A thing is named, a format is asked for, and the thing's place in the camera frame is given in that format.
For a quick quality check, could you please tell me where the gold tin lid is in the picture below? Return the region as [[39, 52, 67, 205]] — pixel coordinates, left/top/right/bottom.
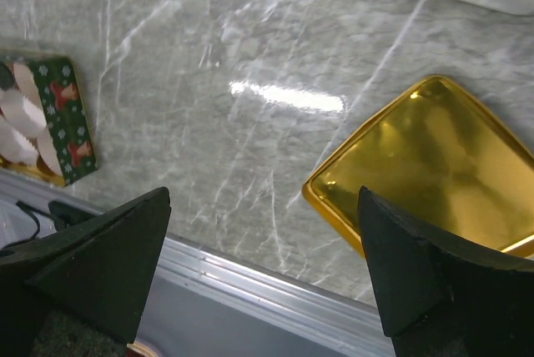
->
[[302, 75, 533, 258]]

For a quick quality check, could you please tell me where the white paper cup front right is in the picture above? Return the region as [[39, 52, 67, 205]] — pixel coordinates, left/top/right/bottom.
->
[[37, 128, 63, 177]]

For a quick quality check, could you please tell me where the white paper cup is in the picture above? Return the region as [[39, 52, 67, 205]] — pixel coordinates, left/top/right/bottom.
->
[[13, 63, 38, 98], [37, 128, 63, 177], [1, 126, 38, 166], [1, 90, 47, 138]]

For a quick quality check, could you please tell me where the green christmas cookie tin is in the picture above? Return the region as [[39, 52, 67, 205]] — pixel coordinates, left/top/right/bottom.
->
[[1, 50, 98, 187]]

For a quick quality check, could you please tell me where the white paper cup middle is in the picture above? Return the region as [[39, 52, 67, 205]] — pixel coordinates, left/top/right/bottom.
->
[[1, 90, 47, 138]]

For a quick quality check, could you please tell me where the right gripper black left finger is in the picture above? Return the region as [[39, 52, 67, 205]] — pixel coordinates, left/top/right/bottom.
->
[[1, 187, 171, 356]]

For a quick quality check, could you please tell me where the white paper cup front left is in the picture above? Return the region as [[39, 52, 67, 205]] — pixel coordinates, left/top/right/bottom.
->
[[1, 126, 38, 166]]

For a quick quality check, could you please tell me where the aluminium mounting rail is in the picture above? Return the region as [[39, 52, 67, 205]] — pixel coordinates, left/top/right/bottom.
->
[[0, 171, 395, 357]]

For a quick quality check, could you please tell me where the white paper cup back right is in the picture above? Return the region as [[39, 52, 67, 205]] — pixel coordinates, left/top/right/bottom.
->
[[13, 63, 38, 98]]

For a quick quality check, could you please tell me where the black sandwich cookie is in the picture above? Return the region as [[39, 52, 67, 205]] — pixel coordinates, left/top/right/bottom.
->
[[0, 63, 15, 90]]

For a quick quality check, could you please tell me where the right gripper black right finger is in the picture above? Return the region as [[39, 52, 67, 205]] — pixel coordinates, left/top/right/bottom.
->
[[358, 187, 533, 356]]

